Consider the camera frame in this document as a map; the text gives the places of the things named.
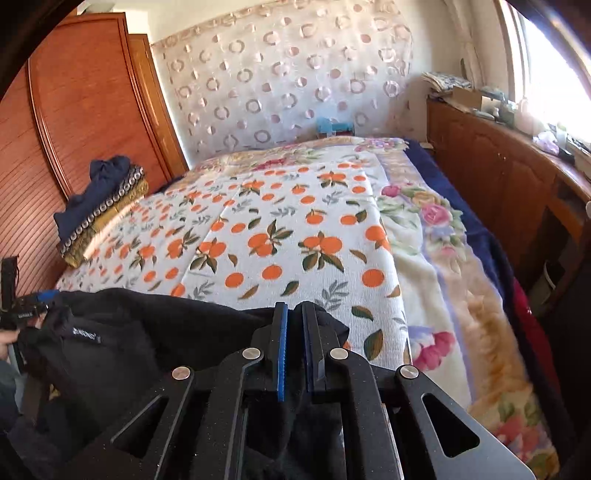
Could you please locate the black printed t-shirt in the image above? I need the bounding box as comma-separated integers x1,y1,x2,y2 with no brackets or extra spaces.
18,289,349,479

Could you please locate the person's left hand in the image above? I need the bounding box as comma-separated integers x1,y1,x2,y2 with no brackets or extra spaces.
0,329,20,361

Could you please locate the patterned folded cloth stack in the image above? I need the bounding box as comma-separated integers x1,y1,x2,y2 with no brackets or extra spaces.
57,164,148,268

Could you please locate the floral pink quilt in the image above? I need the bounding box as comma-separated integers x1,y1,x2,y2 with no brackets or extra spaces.
197,137,559,479

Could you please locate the navy blue folded garment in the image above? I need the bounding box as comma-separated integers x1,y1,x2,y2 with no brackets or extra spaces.
53,155,131,243

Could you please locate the navy blue bed sheet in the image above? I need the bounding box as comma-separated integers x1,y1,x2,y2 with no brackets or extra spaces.
405,140,518,327

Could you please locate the wooden louvered wardrobe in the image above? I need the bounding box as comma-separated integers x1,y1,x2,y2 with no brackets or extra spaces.
1,13,188,294

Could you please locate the orange print white blanket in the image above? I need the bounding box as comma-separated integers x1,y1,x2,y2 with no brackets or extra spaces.
58,162,408,369

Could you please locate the long wooden cabinet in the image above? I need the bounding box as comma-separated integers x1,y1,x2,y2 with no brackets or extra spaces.
427,100,590,302

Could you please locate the cardboard box on cabinet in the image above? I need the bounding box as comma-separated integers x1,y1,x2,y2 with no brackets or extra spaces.
451,87,494,111

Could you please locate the circle patterned lace curtain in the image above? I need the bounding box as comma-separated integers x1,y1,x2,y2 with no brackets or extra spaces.
152,1,413,166

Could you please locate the blue toy on headboard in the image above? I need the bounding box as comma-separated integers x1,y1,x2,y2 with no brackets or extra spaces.
315,117,355,139

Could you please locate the folded patterned fabric pile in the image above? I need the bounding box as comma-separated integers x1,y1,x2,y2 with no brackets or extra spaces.
422,72,473,93

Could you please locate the window with wooden frame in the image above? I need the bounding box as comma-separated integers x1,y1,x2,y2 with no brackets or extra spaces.
497,1,590,143

